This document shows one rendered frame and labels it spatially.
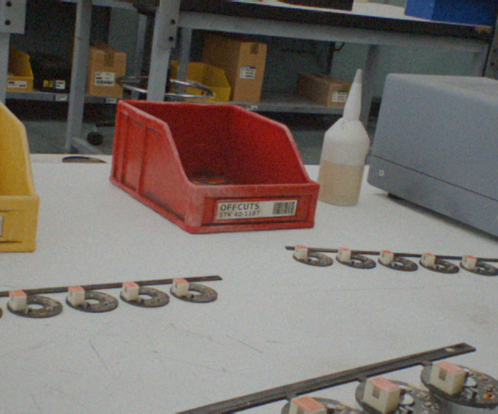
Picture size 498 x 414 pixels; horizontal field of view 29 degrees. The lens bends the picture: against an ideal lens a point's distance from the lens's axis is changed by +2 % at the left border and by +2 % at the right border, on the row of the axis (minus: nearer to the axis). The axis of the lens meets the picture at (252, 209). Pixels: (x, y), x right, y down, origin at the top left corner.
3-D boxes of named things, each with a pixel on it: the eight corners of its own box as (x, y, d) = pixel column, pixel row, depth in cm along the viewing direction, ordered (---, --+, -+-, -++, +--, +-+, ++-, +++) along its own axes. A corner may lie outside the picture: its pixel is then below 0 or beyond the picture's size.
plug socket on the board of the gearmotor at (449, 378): (467, 390, 28) (472, 370, 28) (448, 396, 28) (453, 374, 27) (444, 379, 29) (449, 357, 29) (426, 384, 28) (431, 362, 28)
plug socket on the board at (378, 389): (403, 409, 26) (407, 386, 26) (381, 416, 26) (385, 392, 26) (380, 396, 27) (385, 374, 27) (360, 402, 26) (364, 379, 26)
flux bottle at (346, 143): (364, 201, 74) (389, 72, 71) (348, 209, 71) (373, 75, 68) (324, 190, 75) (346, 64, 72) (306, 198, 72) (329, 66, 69)
